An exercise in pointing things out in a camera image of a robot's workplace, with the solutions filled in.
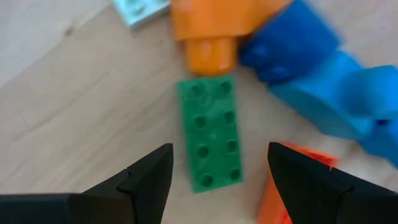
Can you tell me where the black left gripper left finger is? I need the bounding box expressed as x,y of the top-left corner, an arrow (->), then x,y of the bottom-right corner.
0,142 -> 174,224

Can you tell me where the green eight-stud brick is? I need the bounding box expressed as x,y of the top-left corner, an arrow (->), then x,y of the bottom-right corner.
176,75 -> 244,194

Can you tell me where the red-orange flat studded brick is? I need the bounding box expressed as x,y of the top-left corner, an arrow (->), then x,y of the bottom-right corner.
255,142 -> 339,224

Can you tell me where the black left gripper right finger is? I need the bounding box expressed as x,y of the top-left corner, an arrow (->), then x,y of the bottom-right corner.
267,141 -> 398,224

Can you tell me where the orange stud block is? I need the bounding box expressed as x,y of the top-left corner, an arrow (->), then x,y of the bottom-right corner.
169,0 -> 293,78

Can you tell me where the light blue stud block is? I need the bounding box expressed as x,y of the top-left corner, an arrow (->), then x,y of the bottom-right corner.
267,49 -> 398,170

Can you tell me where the small royal blue block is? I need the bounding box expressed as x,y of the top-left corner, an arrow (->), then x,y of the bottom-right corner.
238,0 -> 343,84

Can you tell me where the mint flat studded brick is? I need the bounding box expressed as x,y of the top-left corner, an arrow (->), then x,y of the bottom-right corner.
110,0 -> 171,31

